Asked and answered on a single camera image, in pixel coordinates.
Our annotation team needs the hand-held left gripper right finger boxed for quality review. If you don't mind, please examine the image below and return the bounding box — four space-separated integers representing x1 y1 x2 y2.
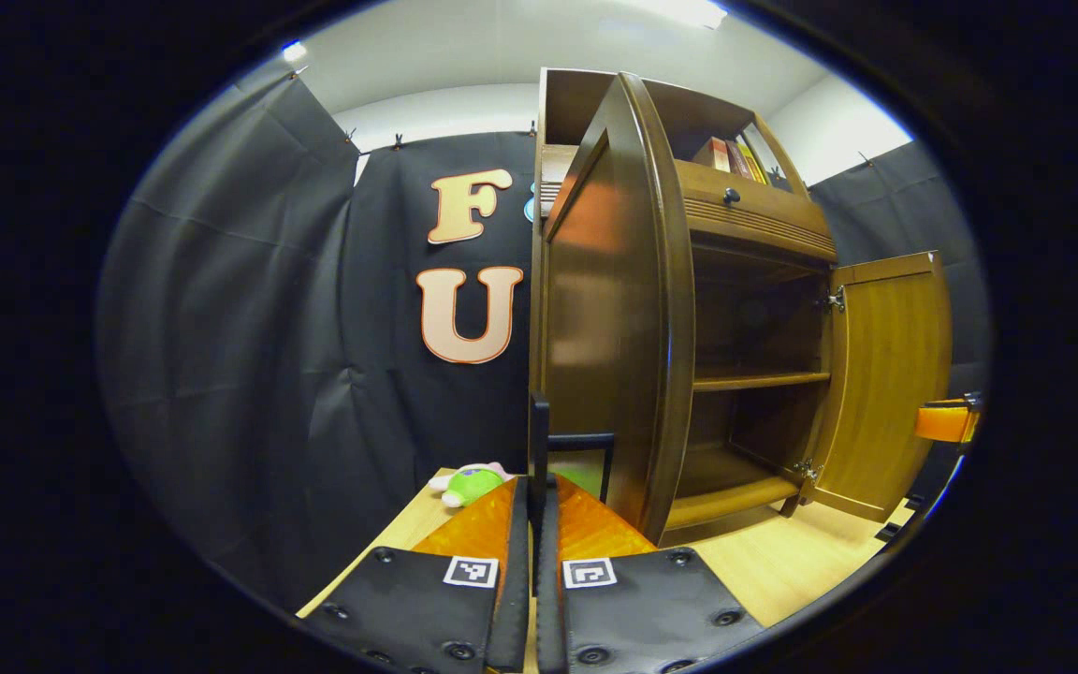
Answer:
537 473 765 674

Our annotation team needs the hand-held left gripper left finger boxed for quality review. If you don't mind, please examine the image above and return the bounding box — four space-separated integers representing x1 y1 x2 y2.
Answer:
300 476 532 674

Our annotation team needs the wooden shoe cabinet door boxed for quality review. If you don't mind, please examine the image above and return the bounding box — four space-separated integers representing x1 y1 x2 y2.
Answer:
530 72 697 546
801 250 954 523

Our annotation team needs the black door handle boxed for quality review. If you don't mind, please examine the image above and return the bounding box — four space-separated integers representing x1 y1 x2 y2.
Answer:
530 393 617 506

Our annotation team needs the wooden double-door shoe cabinet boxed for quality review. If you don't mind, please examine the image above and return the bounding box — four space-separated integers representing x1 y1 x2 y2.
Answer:
530 67 954 549

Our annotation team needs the wooden cabinet drawer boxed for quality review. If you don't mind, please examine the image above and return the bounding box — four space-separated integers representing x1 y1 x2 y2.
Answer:
675 159 838 263

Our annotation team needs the green plush toy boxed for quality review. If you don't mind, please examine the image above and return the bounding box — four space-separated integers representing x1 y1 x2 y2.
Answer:
429 462 605 509

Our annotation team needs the black backdrop cloth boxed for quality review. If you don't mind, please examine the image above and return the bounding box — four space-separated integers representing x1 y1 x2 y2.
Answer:
97 75 994 609

